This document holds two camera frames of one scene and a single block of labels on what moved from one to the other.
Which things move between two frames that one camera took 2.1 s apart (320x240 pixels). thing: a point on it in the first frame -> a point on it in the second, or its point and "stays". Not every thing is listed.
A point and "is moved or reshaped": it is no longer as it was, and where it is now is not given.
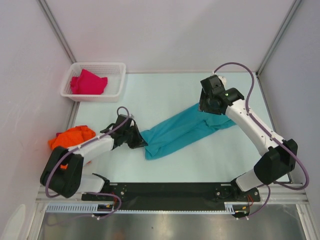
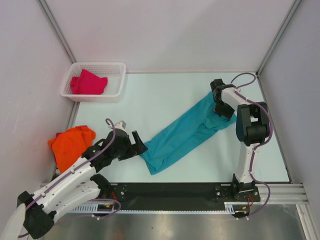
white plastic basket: x=115 y=72 stays
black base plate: x=172 y=195 stays
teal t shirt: x=192 y=123 is moved or reshaped
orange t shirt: x=72 y=136 stays
